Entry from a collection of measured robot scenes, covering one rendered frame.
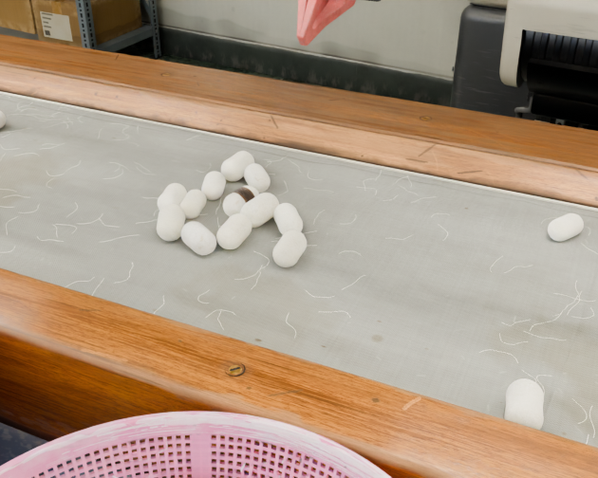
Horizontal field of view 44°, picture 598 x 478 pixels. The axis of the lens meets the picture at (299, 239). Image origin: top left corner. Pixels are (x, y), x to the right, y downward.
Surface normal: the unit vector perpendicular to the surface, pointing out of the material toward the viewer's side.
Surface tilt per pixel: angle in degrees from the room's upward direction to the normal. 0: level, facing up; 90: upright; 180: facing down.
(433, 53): 88
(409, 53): 89
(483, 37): 90
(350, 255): 0
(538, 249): 0
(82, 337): 0
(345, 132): 45
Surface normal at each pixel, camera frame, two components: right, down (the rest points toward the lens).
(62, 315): 0.00, -0.84
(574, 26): -0.48, 0.58
